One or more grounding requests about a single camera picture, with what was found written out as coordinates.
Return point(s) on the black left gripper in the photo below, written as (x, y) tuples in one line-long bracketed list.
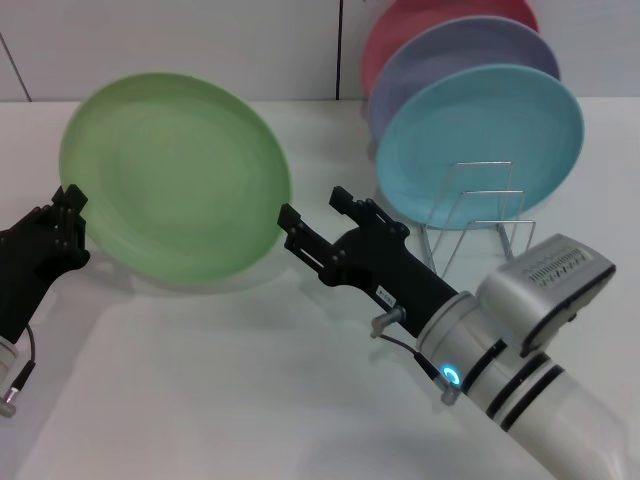
[(25, 280)]

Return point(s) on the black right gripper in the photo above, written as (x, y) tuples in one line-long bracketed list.
[(385, 270)]

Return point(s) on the green round plate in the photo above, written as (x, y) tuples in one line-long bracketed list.
[(175, 180)]

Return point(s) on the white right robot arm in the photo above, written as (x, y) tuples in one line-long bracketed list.
[(550, 415)]

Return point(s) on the cyan round plate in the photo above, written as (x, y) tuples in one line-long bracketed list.
[(480, 125)]

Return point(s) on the purple round plate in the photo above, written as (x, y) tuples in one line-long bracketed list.
[(450, 55)]

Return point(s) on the red round plate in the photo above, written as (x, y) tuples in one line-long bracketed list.
[(400, 30)]

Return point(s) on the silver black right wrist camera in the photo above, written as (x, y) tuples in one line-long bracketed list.
[(540, 285)]

